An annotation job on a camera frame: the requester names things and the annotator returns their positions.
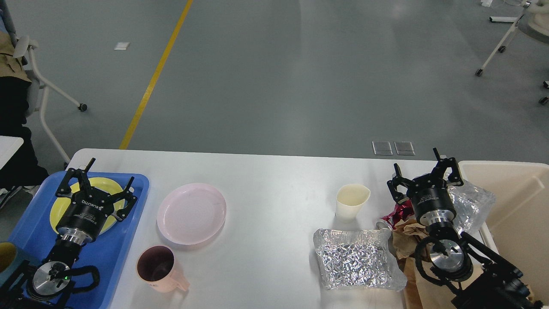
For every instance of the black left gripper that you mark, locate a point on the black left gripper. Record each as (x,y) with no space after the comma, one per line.
(85,212)

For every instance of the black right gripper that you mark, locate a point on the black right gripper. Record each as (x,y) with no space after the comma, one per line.
(430,201)

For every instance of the pink mug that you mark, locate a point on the pink mug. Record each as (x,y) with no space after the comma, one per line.
(159,268)

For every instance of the pink plate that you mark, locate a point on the pink plate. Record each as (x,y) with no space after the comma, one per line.
(192,214)

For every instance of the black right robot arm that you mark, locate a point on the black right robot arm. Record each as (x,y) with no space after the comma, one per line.
(478,277)

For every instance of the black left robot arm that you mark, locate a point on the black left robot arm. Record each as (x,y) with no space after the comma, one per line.
(72,241)

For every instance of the yellow plate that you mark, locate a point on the yellow plate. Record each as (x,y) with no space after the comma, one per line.
(62,203)

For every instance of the crushed red can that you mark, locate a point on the crushed red can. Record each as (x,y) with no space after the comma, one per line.
(400,213)

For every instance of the floor socket plate right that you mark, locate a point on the floor socket plate right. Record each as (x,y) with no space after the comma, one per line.
(404,148)

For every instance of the floor socket plate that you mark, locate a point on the floor socket plate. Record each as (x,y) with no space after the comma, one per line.
(382,148)
(404,148)

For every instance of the floor socket plate left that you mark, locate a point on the floor socket plate left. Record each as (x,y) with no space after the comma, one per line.
(382,148)

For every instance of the brown paper bag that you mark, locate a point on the brown paper bag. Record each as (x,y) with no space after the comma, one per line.
(418,293)

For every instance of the crumpled foil container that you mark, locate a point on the crumpled foil container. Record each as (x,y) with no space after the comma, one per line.
(472,205)

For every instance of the blue plastic tray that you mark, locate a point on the blue plastic tray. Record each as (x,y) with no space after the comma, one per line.
(34,235)

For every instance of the cream paper cup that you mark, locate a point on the cream paper cup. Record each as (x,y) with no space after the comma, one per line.
(350,199)

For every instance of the seated person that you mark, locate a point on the seated person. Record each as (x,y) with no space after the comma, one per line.
(23,168)

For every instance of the teal mug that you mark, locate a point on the teal mug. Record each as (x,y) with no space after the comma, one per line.
(8,252)

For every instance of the white side table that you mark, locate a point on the white side table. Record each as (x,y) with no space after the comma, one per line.
(8,147)

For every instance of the beige plastic bin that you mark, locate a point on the beige plastic bin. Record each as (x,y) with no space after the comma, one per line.
(518,223)

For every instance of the flat aluminium foil tray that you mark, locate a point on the flat aluminium foil tray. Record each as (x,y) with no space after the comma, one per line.
(357,259)

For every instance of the white chair left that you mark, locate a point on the white chair left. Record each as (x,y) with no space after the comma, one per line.
(38,92)

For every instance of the white chair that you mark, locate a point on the white chair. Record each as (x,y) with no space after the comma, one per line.
(38,92)
(532,22)

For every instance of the white chair right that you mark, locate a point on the white chair right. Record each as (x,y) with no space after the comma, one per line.
(532,22)

